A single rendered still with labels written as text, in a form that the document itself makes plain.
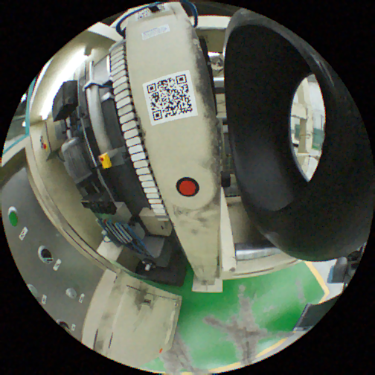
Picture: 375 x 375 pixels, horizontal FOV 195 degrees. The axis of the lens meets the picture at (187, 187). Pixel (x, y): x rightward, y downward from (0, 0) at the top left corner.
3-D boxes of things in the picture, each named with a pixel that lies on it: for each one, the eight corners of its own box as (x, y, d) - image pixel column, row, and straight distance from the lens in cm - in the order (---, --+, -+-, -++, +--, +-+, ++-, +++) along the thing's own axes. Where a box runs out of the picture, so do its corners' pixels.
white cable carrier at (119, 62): (158, 220, 32) (110, 46, 35) (163, 208, 35) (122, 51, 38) (172, 221, 30) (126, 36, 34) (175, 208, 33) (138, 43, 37)
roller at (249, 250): (229, 264, 31) (231, 257, 27) (228, 248, 32) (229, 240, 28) (323, 237, 50) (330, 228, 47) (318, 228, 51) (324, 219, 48)
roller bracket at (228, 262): (219, 280, 32) (222, 270, 23) (214, 191, 56) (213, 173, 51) (232, 279, 33) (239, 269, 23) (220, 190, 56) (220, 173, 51)
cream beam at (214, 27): (190, 29, 64) (184, 16, 75) (196, 54, 83) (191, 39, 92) (306, 55, 90) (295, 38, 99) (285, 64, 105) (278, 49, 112)
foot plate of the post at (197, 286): (192, 291, 118) (191, 290, 115) (195, 265, 124) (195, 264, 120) (222, 292, 117) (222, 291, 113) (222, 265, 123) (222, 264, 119)
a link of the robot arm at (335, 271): (332, 270, 84) (348, 268, 82) (324, 287, 76) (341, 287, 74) (333, 257, 77) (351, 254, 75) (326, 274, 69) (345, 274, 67)
